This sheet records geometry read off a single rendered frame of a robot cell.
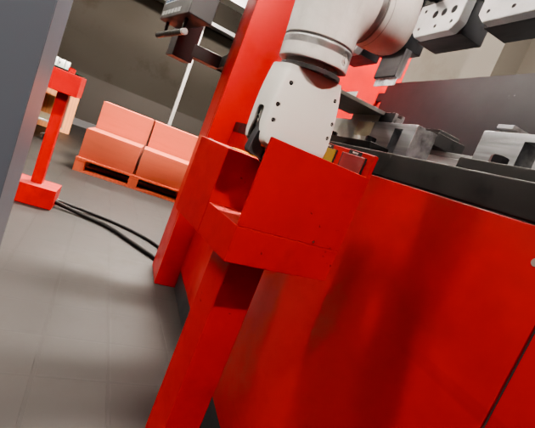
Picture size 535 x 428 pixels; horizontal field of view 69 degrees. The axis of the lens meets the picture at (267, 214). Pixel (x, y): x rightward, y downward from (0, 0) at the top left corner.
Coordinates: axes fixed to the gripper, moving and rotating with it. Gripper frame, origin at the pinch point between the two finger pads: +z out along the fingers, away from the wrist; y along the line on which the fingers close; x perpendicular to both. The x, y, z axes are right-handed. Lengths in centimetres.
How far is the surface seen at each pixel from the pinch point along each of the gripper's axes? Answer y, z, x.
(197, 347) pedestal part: 2.7, 24.5, -2.0
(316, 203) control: -3.5, -0.5, 5.0
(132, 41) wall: -92, -91, -734
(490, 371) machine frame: -19.5, 10.5, 23.5
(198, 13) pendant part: -26, -49, -146
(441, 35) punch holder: -45, -39, -24
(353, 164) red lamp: -10.0, -6.4, 1.9
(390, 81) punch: -51, -30, -40
